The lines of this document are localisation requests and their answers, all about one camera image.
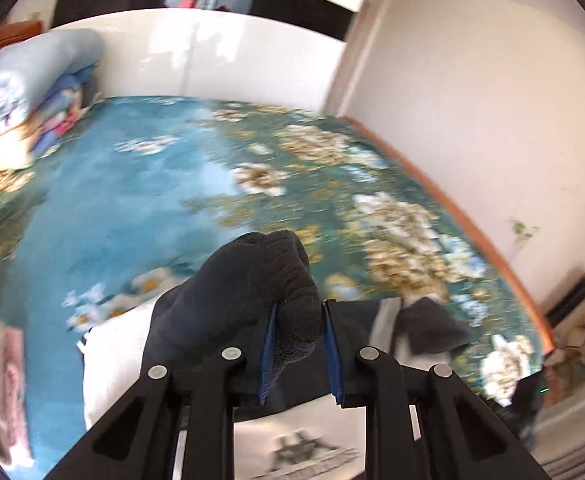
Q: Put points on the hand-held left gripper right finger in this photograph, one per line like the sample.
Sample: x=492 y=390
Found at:
x=333 y=365

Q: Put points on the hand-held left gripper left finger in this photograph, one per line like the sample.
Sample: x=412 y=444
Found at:
x=269 y=360

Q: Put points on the dark knit garment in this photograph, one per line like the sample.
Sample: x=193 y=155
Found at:
x=257 y=285

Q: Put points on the grey striped cloth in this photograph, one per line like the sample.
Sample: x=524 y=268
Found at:
x=572 y=457

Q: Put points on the white and black printed shirt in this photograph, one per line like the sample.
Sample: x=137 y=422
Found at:
x=297 y=430

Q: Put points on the black radiator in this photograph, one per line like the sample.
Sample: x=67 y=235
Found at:
x=568 y=297

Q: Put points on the blue floral bed sheet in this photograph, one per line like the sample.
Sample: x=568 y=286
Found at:
x=147 y=200

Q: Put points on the pink towel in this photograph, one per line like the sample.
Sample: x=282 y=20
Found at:
x=2 y=385

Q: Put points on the floral folded blanket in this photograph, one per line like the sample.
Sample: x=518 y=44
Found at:
x=55 y=115

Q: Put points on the white and black wardrobe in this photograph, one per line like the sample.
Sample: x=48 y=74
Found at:
x=292 y=6

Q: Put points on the light blue folded quilt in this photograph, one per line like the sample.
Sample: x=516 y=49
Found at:
x=22 y=75

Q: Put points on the wooden headboard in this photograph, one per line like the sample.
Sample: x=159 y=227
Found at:
x=15 y=37

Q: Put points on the wooden bed frame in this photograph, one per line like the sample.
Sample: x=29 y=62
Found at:
x=519 y=285

